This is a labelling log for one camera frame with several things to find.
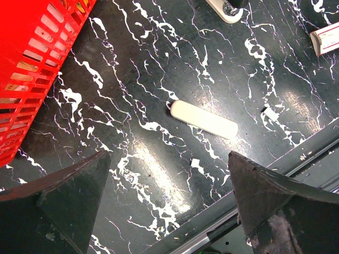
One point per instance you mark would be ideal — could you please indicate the beige stapler top cover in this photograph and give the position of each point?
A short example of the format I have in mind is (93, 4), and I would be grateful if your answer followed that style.
(203, 119)

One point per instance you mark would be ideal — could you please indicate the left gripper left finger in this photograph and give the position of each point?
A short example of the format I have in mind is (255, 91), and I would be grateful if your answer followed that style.
(55, 213)

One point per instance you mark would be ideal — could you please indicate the red white staple box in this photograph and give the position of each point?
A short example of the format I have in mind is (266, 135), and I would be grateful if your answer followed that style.
(326, 39)

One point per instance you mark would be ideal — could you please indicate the stapler base with black magazine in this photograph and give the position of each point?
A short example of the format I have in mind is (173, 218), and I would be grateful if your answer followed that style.
(230, 11)

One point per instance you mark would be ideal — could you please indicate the red plastic shopping basket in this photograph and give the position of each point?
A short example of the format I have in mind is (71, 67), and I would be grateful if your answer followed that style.
(36, 37)

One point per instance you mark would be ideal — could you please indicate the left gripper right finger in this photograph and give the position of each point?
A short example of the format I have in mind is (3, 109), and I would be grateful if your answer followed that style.
(280, 214)

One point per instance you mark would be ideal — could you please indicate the small strip of staples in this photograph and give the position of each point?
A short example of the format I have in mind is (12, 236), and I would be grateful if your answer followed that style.
(270, 114)

